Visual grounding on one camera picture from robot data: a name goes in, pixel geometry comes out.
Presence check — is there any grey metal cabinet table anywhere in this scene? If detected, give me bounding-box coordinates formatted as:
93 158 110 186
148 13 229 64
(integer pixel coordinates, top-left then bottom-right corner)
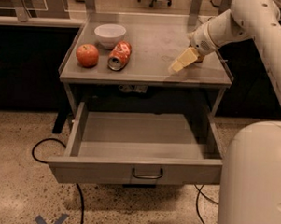
60 13 232 114

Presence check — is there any red soda can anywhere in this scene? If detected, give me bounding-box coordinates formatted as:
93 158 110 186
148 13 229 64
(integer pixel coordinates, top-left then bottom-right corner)
108 40 132 71

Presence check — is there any metal drawer handle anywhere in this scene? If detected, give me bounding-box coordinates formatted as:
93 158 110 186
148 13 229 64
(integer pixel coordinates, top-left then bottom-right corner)
132 168 164 180

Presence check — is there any grey open drawer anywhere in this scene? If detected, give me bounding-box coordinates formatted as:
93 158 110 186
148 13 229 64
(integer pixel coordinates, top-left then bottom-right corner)
48 102 222 186

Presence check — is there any black floor cable right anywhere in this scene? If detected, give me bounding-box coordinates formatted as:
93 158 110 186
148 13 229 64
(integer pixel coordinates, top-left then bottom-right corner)
191 183 221 224

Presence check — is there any red apple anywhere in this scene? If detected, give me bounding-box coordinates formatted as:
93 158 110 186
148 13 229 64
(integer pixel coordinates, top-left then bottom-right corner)
76 44 99 68

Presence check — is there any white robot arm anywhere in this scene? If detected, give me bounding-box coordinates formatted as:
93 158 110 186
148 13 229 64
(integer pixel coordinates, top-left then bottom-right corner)
171 0 281 224

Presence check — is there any orange soda can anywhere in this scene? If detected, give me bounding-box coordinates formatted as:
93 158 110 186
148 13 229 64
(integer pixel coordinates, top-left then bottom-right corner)
195 55 204 63

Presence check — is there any white bowl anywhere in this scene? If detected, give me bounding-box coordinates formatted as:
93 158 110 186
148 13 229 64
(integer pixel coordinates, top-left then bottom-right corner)
94 23 126 49

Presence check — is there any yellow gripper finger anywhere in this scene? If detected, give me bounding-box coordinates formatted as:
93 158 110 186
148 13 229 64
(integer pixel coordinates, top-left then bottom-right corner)
168 47 200 73

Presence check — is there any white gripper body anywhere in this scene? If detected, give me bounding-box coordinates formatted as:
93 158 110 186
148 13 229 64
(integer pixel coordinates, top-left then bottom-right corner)
188 21 219 55

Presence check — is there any black floor cable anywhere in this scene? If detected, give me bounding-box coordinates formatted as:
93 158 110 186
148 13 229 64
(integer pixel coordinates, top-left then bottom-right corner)
28 136 89 224
191 183 221 224

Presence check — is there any black floor cable left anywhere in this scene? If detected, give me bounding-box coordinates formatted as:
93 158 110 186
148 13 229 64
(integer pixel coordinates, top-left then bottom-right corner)
28 136 89 224

